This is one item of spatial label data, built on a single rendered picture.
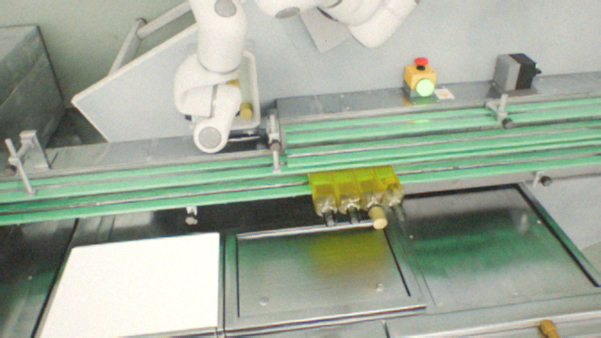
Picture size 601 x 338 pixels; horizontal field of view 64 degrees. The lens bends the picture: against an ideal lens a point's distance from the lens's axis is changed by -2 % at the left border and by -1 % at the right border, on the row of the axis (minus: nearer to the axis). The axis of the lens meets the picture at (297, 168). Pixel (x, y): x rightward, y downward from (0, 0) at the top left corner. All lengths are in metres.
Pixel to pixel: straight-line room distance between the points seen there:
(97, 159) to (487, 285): 1.09
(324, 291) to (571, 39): 1.03
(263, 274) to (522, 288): 0.64
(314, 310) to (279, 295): 0.10
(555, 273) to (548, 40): 0.67
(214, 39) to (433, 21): 0.75
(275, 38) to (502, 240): 0.83
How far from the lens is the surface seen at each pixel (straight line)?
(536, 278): 1.39
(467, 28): 1.48
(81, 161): 1.47
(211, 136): 1.07
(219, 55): 0.87
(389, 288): 1.22
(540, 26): 1.59
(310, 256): 1.29
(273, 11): 0.78
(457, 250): 1.40
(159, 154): 1.41
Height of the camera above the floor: 2.02
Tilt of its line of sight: 55 degrees down
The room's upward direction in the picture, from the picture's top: 168 degrees clockwise
